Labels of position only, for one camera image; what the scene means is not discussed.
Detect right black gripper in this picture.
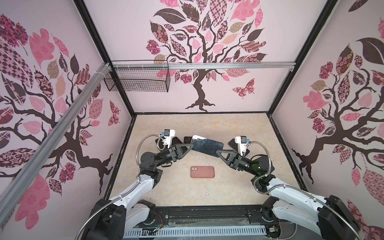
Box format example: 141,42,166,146
218,150,259,178

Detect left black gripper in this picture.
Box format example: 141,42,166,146
154,143,194,168

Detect purple smartphone black screen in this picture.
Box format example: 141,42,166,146
191,135,224,158

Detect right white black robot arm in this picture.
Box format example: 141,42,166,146
216,150,361,240

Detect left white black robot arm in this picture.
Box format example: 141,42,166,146
75,144,194,240

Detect black phone rightmost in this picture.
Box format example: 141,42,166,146
228,139,239,152

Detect black phone case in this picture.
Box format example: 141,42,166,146
172,137,183,146
156,136,168,152

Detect black phone case horizontal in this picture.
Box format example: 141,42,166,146
183,136,193,144

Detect black phone case leftmost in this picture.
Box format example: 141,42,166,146
156,136,168,152

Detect left metal flexible conduit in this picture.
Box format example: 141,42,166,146
74,134,166,240

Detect metal flexible conduit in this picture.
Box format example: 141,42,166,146
245,141,362,240
74,134,166,240

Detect right metal flexible conduit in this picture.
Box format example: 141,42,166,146
245,141,362,240

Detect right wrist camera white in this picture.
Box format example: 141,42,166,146
235,136,250,157

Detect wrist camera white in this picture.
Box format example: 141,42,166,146
235,136,250,157
161,129,176,150

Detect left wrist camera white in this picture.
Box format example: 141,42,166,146
161,129,176,150

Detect black base frame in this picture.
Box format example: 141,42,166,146
80,203,341,240

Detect white slotted cable duct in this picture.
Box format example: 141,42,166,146
123,226,267,240

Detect black wire basket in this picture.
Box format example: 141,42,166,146
104,60,171,93

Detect aluminium rail back horizontal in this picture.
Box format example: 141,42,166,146
113,62,296,70

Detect aluminium rail left diagonal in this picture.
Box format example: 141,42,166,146
1,63,111,224

